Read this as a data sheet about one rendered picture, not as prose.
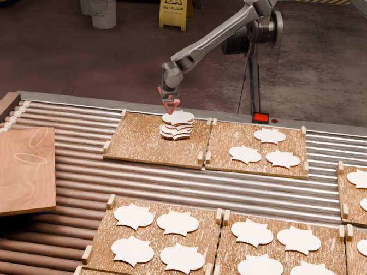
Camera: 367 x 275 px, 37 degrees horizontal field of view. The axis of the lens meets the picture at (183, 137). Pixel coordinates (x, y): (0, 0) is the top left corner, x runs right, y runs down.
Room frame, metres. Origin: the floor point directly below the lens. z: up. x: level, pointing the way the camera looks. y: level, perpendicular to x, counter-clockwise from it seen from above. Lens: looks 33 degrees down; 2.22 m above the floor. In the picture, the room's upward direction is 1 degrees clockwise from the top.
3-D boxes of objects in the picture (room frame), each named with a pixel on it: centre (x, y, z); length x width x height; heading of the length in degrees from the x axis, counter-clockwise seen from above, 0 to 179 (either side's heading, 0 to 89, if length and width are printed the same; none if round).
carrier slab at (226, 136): (1.91, -0.31, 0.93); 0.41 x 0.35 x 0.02; 82
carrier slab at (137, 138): (1.97, 0.10, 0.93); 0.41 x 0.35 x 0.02; 81
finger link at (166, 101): (1.99, 0.06, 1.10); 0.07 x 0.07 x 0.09; 12
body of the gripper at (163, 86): (2.02, 0.07, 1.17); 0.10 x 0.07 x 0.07; 12
